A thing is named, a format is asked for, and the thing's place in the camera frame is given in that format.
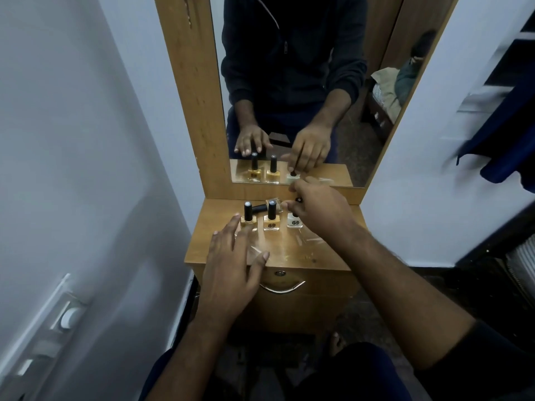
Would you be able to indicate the person's left hand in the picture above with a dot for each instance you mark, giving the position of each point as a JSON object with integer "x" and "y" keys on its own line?
{"x": 225, "y": 283}

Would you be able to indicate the person's right hand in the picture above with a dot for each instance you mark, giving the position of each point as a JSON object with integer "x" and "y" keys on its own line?
{"x": 324, "y": 210}

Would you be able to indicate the person's right thumb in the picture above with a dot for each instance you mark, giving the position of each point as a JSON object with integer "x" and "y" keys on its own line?
{"x": 291, "y": 206}

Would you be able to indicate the person's left thumb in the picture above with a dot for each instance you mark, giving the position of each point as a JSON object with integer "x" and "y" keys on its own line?
{"x": 260, "y": 269}

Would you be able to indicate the person's right forearm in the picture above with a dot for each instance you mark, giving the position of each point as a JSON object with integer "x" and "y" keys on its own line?
{"x": 401, "y": 300}

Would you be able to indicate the person's left forearm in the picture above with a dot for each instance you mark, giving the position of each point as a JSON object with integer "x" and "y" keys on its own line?
{"x": 192, "y": 363}

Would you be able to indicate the white nail polish bottle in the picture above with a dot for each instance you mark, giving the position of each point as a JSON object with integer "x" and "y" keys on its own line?
{"x": 294, "y": 221}

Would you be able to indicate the yellow nail polish bottle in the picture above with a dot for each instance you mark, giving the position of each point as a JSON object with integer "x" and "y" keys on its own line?
{"x": 271, "y": 217}
{"x": 248, "y": 215}

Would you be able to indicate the clear nail polish bottle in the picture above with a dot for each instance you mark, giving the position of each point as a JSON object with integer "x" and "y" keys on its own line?
{"x": 267, "y": 206}

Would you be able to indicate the clear plastic wrapper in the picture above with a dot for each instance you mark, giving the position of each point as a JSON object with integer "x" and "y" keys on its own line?
{"x": 292, "y": 242}

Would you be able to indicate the mirror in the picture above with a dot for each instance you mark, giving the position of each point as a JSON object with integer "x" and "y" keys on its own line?
{"x": 355, "y": 133}

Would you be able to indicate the person's foot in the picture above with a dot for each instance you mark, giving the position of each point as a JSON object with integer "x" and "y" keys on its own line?
{"x": 335, "y": 343}

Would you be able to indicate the wooden dressing table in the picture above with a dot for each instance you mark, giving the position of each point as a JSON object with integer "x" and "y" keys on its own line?
{"x": 196, "y": 121}

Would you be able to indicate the dark blue trousers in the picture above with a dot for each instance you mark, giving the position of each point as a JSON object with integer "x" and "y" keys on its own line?
{"x": 355, "y": 375}

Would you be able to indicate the dark blue hanging cloth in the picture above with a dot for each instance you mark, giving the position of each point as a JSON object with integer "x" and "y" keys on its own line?
{"x": 508, "y": 146}

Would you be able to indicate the white ribbed object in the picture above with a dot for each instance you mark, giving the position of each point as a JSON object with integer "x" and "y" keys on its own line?
{"x": 522, "y": 265}

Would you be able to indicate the black jacket sleeve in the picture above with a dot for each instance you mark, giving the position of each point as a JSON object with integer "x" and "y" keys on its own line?
{"x": 480, "y": 367}

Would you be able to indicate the white wall switch panel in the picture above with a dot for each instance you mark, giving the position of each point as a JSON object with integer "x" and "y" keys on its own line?
{"x": 46, "y": 334}

